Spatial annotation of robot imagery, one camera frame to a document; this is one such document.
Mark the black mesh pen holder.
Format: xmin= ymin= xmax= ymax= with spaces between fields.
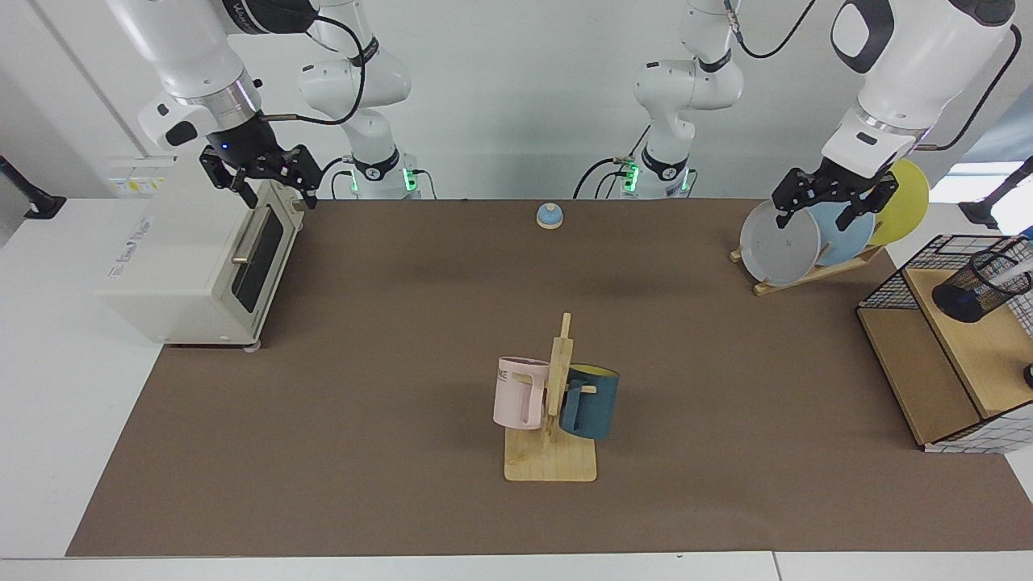
xmin=931 ymin=249 xmax=1033 ymax=324

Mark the light blue plate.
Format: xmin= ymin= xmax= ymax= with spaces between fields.
xmin=807 ymin=198 xmax=876 ymax=267

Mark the grey plate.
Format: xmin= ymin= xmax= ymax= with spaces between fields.
xmin=740 ymin=199 xmax=822 ymax=288

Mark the yellow plate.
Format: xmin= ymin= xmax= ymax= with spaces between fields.
xmin=868 ymin=157 xmax=931 ymax=247

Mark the wooden plate rack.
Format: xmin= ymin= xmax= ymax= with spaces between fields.
xmin=729 ymin=242 xmax=887 ymax=297

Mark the pale toaster oven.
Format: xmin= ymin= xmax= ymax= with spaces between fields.
xmin=97 ymin=153 xmax=306 ymax=353

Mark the white box with yellow labels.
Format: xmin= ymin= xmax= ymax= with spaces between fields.
xmin=107 ymin=156 xmax=177 ymax=199

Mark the black clamp stand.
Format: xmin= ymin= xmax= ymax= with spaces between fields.
xmin=0 ymin=153 xmax=67 ymax=220
xmin=959 ymin=156 xmax=1033 ymax=231

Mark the brown table cloth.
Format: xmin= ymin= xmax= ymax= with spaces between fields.
xmin=66 ymin=198 xmax=1033 ymax=558

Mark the dark teal mug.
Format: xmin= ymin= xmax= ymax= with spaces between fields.
xmin=558 ymin=365 xmax=621 ymax=441

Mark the pink mug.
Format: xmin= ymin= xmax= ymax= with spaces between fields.
xmin=493 ymin=356 xmax=551 ymax=431

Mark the wooden mug stand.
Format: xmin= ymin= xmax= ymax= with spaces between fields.
xmin=504 ymin=312 xmax=598 ymax=483

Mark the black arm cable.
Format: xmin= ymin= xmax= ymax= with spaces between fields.
xmin=722 ymin=0 xmax=1021 ymax=154
xmin=257 ymin=12 xmax=368 ymax=126

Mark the wire basket with wooden floor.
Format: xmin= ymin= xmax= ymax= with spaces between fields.
xmin=855 ymin=233 xmax=1033 ymax=454

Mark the black base cable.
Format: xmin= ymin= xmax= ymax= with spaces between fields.
xmin=573 ymin=125 xmax=650 ymax=200

